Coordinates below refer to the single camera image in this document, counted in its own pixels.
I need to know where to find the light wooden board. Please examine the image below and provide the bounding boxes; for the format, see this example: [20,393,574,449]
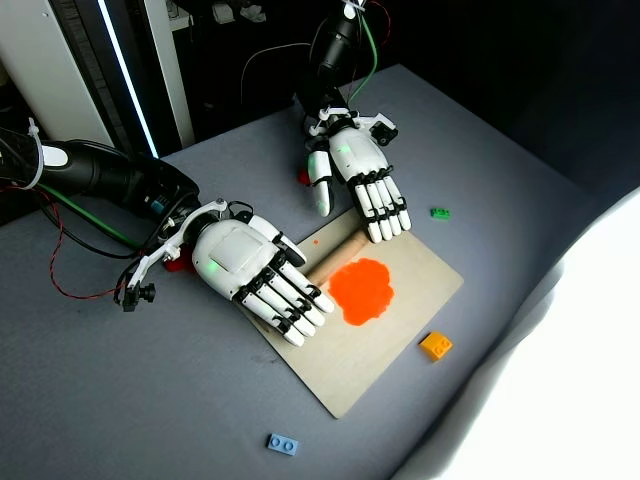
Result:
[239,207,465,420]

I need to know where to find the thin grey cable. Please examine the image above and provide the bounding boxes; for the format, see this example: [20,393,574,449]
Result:
[239,41,316,104]

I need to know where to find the white backdrop cloth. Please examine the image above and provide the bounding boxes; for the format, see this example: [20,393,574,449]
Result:
[389,187,640,480]

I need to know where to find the flat blue toy brick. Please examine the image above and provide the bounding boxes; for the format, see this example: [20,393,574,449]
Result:
[265,432,301,457]

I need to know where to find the red star block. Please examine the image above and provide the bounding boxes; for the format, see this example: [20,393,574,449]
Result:
[163,243,197,274]

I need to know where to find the orange toy brick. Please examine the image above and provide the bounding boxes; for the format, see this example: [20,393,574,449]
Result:
[418,330,454,363]

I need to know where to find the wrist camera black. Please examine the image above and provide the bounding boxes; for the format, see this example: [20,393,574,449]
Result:
[369,122,400,147]
[118,282,157,313]

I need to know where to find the white cabinet with light strip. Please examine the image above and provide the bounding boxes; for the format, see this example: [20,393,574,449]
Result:
[0,0,196,161]

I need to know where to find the grey table cloth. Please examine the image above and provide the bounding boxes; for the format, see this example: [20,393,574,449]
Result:
[0,63,640,480]

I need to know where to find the flat orange dough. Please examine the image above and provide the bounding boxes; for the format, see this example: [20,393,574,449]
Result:
[327,257,396,327]

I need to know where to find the wooden rolling pin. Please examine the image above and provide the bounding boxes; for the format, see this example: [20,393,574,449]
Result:
[305,232,370,287]

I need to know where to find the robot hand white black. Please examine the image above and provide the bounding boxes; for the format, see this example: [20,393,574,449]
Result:
[305,127,413,245]
[191,213,335,348]

